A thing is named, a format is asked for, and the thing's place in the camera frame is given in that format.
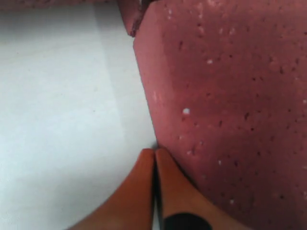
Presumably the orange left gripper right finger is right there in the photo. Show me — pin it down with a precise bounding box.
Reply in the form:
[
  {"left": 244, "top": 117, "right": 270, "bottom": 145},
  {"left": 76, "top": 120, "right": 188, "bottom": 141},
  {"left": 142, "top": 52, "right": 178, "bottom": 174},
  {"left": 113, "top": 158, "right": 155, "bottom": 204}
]
[{"left": 155, "top": 149, "right": 240, "bottom": 230}]

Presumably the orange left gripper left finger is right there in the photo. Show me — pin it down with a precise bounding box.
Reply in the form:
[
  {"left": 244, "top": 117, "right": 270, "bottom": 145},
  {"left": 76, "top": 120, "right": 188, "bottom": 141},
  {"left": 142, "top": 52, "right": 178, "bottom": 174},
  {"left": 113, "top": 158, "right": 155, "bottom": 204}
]
[{"left": 70, "top": 149, "right": 155, "bottom": 230}]

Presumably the red brick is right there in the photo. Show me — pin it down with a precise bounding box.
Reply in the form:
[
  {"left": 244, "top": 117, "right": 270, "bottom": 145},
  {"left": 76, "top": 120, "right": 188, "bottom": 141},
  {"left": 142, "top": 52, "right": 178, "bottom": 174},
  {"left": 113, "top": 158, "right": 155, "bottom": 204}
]
[
  {"left": 0, "top": 0, "right": 108, "bottom": 11},
  {"left": 117, "top": 0, "right": 152, "bottom": 37},
  {"left": 134, "top": 0, "right": 307, "bottom": 230}
]

